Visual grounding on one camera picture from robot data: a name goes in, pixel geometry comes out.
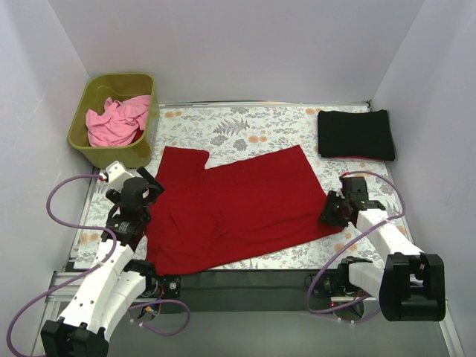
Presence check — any pink crumpled t shirt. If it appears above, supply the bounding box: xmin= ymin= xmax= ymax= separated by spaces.
xmin=86 ymin=94 xmax=151 ymax=147

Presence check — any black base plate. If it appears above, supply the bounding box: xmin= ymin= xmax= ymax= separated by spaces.
xmin=126 ymin=269 xmax=382 ymax=321

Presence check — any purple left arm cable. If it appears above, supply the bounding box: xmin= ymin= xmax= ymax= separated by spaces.
xmin=7 ymin=173 xmax=191 ymax=357

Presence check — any aluminium frame rail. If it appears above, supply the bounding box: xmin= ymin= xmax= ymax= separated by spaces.
xmin=31 ymin=270 xmax=466 ymax=357

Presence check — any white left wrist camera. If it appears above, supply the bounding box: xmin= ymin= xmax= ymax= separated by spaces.
xmin=99 ymin=161 xmax=134 ymax=192

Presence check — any green plastic bin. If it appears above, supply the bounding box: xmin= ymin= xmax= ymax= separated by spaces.
xmin=68 ymin=73 xmax=158 ymax=169

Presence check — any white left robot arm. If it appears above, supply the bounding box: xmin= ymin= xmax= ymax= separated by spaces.
xmin=40 ymin=161 xmax=164 ymax=356

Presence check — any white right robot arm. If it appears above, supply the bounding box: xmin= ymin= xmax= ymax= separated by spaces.
xmin=307 ymin=171 xmax=446 ymax=321

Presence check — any red garment in bin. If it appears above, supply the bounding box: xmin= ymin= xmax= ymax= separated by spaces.
xmin=132 ymin=130 xmax=144 ymax=142

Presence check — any folded black t shirt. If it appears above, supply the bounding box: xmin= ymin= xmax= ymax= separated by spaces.
xmin=317 ymin=110 xmax=396 ymax=161

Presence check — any red t shirt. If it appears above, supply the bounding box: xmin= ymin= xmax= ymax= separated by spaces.
xmin=146 ymin=146 xmax=338 ymax=275

